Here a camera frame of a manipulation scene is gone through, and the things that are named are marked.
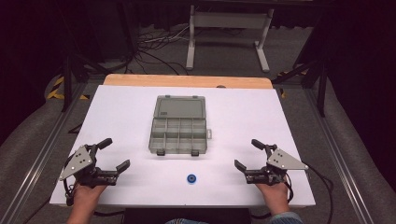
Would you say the black floor cable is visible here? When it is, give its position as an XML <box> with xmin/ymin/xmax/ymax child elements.
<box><xmin>134</xmin><ymin>46</ymin><xmax>190</xmax><ymax>77</ymax></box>

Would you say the white metal stand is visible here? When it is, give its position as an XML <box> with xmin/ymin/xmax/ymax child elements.
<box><xmin>185</xmin><ymin>4</ymin><xmax>276</xmax><ymax>74</ymax></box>

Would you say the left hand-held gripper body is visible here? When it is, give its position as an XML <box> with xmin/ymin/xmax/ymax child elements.
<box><xmin>58</xmin><ymin>144</ymin><xmax>120</xmax><ymax>189</ymax></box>

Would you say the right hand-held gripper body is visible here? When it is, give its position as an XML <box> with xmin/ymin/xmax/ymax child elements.
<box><xmin>245</xmin><ymin>143</ymin><xmax>309</xmax><ymax>187</ymax></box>

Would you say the black tripod stand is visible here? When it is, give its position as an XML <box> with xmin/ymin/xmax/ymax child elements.
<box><xmin>60</xmin><ymin>52</ymin><xmax>110</xmax><ymax>114</ymax></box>
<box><xmin>271</xmin><ymin>52</ymin><xmax>329</xmax><ymax>119</ymax></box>

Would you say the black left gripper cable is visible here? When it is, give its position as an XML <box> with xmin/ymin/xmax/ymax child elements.
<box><xmin>62</xmin><ymin>153</ymin><xmax>125</xmax><ymax>217</ymax></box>

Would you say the grey clear plastic organizer box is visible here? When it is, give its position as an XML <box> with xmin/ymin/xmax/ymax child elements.
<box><xmin>148</xmin><ymin>94</ymin><xmax>213</xmax><ymax>157</ymax></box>

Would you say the white floor cable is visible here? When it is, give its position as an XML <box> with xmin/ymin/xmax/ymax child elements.
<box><xmin>138</xmin><ymin>24</ymin><xmax>191</xmax><ymax>45</ymax></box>

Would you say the yellow black hazard tape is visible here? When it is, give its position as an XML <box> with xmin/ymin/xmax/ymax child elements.
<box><xmin>46</xmin><ymin>76</ymin><xmax>91</xmax><ymax>102</ymax></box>
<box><xmin>277</xmin><ymin>70</ymin><xmax>310</xmax><ymax>100</ymax></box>

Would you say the person's left hand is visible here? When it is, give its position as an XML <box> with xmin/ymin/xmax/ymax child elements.
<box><xmin>71</xmin><ymin>184</ymin><xmax>107</xmax><ymax>217</ymax></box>

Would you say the aluminium floor rail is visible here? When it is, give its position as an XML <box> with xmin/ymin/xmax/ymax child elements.
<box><xmin>304</xmin><ymin>87</ymin><xmax>376</xmax><ymax>224</ymax></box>
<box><xmin>0</xmin><ymin>81</ymin><xmax>90</xmax><ymax>224</ymax></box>

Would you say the person's right hand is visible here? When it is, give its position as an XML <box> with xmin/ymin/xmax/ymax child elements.
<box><xmin>255</xmin><ymin>182</ymin><xmax>291</xmax><ymax>217</ymax></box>

